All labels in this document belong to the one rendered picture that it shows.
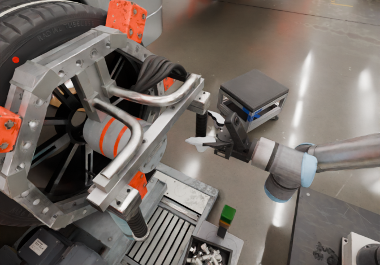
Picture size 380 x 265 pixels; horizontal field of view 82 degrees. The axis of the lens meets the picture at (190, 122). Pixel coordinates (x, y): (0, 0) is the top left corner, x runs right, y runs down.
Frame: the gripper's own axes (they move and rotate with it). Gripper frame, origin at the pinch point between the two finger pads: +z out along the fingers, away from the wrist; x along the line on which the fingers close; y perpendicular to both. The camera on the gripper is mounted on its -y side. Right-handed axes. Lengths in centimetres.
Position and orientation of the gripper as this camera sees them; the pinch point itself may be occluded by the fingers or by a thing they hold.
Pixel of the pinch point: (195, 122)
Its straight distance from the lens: 71.5
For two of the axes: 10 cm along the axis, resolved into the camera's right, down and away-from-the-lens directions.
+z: -8.8, -3.4, 3.2
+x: 4.7, -6.4, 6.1
